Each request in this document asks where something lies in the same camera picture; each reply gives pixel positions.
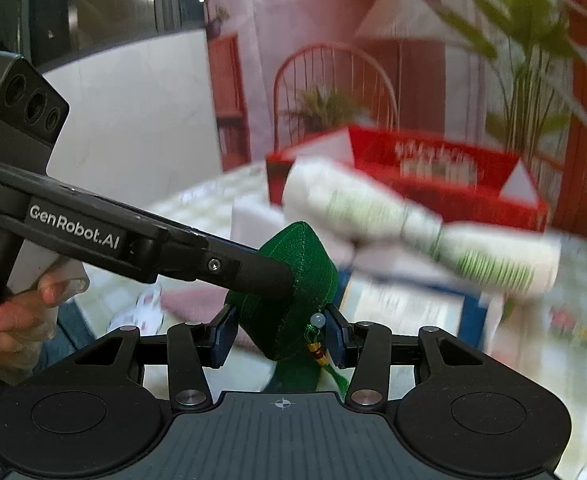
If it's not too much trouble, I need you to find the white plastic bag green print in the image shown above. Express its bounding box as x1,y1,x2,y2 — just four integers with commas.
280,157,563,302

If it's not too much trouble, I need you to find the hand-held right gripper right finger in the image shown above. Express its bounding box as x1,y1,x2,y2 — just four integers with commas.
325,304,480,407

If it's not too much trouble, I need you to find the wall poster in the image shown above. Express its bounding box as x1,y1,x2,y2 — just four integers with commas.
200,0,587,241

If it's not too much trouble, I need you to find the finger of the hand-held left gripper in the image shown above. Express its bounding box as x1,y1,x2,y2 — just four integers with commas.
192,231,295,299

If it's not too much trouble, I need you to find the red strawberry cardboard box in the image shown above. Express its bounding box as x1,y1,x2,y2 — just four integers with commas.
266,125,550,232

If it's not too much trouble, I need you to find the white mesh cloth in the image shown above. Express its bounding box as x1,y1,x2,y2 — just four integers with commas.
230,192,294,246

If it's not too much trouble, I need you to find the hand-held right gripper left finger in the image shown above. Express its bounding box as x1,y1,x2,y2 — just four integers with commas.
74,302,240,407

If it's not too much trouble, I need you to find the green knitted pouch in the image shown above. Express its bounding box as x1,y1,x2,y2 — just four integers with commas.
223,220,348,397

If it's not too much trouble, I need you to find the person's left hand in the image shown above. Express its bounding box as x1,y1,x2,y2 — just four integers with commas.
0,260,90,387

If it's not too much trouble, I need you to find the dark window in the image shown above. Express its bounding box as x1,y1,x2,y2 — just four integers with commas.
0,0,205,68

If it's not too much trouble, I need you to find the dark blue snack packet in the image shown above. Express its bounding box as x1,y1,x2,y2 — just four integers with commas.
338,260,494,356

